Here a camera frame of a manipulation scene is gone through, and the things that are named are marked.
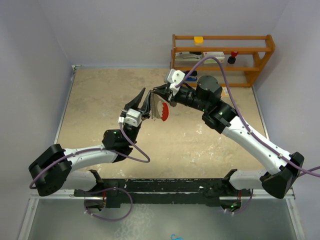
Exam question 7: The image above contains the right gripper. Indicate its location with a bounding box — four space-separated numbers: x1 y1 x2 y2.
152 83 209 112

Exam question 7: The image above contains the red grey key holder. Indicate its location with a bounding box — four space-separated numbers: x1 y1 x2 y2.
150 92 169 122

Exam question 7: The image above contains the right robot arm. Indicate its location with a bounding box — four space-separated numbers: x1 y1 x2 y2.
152 75 304 199

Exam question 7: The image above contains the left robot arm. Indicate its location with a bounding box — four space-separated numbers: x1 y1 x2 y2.
28 90 152 197

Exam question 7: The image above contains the blue stapler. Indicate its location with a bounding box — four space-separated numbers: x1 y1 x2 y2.
186 70 198 82

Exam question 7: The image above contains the grey stapler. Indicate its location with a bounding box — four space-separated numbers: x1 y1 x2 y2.
174 51 203 62

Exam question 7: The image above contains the yellow block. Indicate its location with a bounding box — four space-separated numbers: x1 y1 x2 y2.
193 36 204 46

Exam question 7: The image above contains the white cardboard box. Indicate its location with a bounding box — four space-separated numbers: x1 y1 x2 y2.
202 51 225 64

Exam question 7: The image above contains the wooden shelf rack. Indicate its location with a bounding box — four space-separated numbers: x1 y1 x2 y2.
170 34 276 87

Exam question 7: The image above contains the blue object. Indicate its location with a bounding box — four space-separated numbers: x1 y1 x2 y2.
170 234 184 240

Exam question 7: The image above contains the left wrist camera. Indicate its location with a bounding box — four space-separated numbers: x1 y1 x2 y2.
118 108 142 127

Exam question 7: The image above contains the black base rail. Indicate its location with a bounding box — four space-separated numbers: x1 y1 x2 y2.
74 178 251 208

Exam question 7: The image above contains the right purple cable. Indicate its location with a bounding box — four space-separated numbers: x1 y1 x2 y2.
174 56 320 216

